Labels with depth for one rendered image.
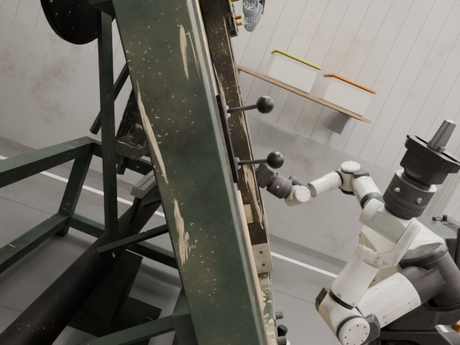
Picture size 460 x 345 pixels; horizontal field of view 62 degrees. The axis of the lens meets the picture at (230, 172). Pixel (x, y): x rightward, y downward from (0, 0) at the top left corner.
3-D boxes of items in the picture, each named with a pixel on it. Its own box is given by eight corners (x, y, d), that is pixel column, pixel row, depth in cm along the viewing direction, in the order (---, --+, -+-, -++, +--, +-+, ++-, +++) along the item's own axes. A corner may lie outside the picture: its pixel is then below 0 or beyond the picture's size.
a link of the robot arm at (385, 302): (323, 326, 103) (393, 286, 105) (350, 364, 91) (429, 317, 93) (310, 296, 98) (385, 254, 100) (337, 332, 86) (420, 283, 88)
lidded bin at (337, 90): (351, 113, 433) (362, 90, 427) (365, 118, 392) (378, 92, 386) (311, 97, 426) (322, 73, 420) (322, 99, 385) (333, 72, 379)
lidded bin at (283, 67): (302, 93, 424) (312, 68, 419) (311, 95, 383) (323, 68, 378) (259, 75, 418) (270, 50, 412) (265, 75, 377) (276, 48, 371)
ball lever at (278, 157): (228, 174, 88) (280, 170, 81) (225, 157, 88) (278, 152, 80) (237, 169, 91) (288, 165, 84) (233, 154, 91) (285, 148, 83)
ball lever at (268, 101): (218, 122, 86) (270, 113, 78) (213, 105, 85) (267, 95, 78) (226, 119, 89) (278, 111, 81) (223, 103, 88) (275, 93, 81)
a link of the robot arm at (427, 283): (414, 312, 100) (457, 286, 102) (432, 319, 91) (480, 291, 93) (390, 271, 102) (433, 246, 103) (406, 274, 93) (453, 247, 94)
